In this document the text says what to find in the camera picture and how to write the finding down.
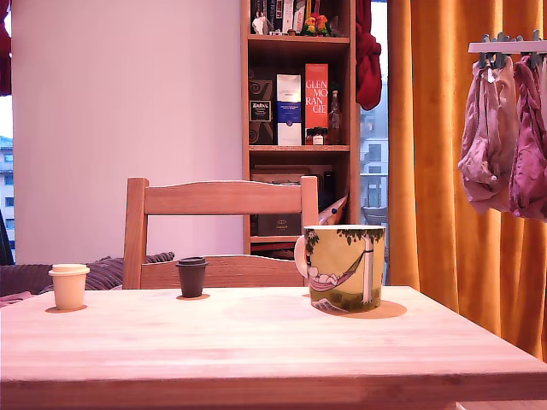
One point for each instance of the cream coffee capsule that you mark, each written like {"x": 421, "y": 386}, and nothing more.
{"x": 68, "y": 286}

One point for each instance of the red cloth at window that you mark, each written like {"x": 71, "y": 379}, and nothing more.
{"x": 4, "y": 64}

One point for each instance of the patterned paper cone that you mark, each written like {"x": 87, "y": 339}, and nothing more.
{"x": 333, "y": 211}

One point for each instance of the white drying rack with pegs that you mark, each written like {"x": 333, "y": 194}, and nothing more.
{"x": 504, "y": 46}

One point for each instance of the clear glass bottle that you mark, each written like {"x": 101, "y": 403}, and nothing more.
{"x": 334, "y": 119}

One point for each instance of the wooden chair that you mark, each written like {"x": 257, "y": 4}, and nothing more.
{"x": 222, "y": 198}

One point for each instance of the colourful parrot figurine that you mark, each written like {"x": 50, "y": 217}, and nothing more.
{"x": 315, "y": 23}

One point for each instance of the small miniature bottle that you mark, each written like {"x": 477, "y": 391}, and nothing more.
{"x": 317, "y": 137}

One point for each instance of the wooden bookshelf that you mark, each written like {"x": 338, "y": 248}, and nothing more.
{"x": 299, "y": 148}

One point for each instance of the pink cloth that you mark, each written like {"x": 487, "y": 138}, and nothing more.
{"x": 13, "y": 299}

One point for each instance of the dark slanted pole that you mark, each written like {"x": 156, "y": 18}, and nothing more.
{"x": 5, "y": 243}

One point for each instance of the magenta hanging garment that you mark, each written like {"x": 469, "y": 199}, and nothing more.
{"x": 527, "y": 171}

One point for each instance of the dark purple sofa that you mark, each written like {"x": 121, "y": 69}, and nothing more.
{"x": 21, "y": 277}

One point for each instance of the white book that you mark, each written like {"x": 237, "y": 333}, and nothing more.
{"x": 287, "y": 15}

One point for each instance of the orange curtain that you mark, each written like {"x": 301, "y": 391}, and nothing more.
{"x": 436, "y": 128}

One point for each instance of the knotted red cloth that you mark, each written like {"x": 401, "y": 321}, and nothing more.
{"x": 367, "y": 77}

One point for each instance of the dark patterned whisky box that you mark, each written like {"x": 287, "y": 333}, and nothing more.
{"x": 260, "y": 111}

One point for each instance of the black gift box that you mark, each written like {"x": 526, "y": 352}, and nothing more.
{"x": 280, "y": 225}

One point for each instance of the pale pink hanging garment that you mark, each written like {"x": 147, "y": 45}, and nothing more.
{"x": 483, "y": 162}

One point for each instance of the white figurine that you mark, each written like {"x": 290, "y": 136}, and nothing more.
{"x": 260, "y": 23}

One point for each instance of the dark brown coffee capsule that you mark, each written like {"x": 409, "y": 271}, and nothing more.
{"x": 192, "y": 277}

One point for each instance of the white and blue whisky box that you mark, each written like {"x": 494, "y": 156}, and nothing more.
{"x": 289, "y": 115}

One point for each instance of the yellow illustrated hammock mug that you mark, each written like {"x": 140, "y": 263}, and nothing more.
{"x": 342, "y": 265}

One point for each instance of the red whisky box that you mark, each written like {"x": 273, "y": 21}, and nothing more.
{"x": 316, "y": 98}

